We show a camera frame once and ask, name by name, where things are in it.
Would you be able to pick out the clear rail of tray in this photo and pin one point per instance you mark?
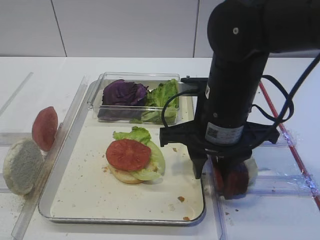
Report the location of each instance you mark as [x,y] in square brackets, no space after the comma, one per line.
[210,191]
[33,197]

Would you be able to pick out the clear holder upper right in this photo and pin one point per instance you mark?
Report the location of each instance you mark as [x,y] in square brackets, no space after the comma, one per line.
[285,139]

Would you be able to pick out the green lettuce in container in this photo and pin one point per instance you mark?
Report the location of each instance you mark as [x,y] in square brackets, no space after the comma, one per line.
[158,98]

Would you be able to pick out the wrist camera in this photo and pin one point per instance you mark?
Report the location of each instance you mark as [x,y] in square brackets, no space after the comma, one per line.
[192,83]

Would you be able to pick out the red plastic rail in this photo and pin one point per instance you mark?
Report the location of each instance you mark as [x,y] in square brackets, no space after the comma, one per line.
[295,147]

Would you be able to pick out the clear rail right of tray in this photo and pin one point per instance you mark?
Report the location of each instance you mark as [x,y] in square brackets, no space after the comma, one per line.
[210,191]

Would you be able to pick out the tomato slice on bun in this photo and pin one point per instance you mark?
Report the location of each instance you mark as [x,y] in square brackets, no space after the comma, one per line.
[128,155]

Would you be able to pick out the bottom bun on tray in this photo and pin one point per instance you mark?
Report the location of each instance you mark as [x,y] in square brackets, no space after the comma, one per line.
[151,172]

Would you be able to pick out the stack of sausage slices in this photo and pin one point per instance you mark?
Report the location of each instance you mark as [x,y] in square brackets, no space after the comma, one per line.
[231,180]

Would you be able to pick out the clear rail far left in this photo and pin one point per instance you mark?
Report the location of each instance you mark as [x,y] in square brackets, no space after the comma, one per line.
[15,93]

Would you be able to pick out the lettuce leaf on bun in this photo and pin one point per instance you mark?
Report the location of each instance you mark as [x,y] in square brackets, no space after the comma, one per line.
[143,136]

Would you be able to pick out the upright bun half left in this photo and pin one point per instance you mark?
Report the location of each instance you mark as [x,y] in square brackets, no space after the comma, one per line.
[21,166]

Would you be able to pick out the clear holder lower right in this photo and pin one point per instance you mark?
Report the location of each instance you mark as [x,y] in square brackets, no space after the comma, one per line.
[286,185]

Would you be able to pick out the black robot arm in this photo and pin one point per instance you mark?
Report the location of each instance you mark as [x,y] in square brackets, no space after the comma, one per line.
[242,35]

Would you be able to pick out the clear holder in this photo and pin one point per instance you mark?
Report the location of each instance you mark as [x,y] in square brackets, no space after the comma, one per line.
[286,185]
[285,139]

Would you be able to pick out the clear plastic container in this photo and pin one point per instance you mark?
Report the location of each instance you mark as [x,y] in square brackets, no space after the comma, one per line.
[150,80]

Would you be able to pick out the silver metal tray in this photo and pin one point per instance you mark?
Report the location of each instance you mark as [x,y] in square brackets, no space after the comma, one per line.
[81,188]

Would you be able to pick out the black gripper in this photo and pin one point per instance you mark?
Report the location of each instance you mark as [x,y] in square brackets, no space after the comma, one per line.
[189,134]

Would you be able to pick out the clear rail left of tray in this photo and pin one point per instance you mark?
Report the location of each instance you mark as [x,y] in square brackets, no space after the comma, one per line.
[33,197]

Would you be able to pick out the purple cabbage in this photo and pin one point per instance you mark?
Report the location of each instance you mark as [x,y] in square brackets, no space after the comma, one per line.
[122,93]

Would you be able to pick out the white cheese slice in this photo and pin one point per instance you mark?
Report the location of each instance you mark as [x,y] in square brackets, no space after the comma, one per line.
[252,169]

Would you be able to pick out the upright tomato slice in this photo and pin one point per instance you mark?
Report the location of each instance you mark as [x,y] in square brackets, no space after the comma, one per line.
[44,128]

